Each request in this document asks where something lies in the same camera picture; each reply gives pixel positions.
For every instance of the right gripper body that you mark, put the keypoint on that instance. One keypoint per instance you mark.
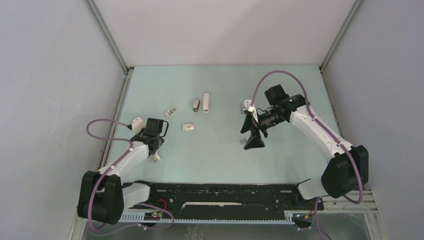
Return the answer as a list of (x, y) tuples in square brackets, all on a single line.
[(262, 123)]

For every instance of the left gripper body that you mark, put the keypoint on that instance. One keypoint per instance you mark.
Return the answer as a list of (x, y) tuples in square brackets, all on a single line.
[(161, 141)]

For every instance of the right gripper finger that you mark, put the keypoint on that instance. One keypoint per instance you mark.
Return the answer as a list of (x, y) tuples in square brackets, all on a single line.
[(248, 123), (255, 141)]

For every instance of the white stapler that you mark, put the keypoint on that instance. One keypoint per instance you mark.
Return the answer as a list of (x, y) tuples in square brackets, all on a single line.
[(206, 102)]

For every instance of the small grey stapler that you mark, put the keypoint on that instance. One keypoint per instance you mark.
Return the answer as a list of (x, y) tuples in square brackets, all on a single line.
[(196, 105)]

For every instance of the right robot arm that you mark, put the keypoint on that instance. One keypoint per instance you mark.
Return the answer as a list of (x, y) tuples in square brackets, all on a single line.
[(347, 165)]

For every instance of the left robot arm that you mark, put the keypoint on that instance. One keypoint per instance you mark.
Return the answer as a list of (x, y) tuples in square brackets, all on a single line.
[(105, 193)]

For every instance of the beige open stapler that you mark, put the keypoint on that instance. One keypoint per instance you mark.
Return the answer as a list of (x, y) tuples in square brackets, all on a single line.
[(155, 157)]

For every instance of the staple box with barcode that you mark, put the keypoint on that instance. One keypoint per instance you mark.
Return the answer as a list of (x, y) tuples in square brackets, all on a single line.
[(171, 111)]

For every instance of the white staple box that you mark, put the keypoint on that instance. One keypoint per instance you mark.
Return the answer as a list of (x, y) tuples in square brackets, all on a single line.
[(188, 126)]

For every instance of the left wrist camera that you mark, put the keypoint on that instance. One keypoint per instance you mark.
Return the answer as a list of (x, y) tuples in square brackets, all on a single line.
[(137, 124)]

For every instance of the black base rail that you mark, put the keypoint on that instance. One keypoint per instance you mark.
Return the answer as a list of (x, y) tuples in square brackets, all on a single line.
[(231, 202)]

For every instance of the left aluminium frame post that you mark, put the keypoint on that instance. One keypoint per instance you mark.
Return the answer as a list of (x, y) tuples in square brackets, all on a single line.
[(123, 83)]

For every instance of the aluminium frame post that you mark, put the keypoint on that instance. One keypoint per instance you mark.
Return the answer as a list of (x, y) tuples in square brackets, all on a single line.
[(355, 8), (123, 83)]

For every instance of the right aluminium frame post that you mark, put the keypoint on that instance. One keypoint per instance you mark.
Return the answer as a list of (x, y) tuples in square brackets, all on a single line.
[(355, 8)]

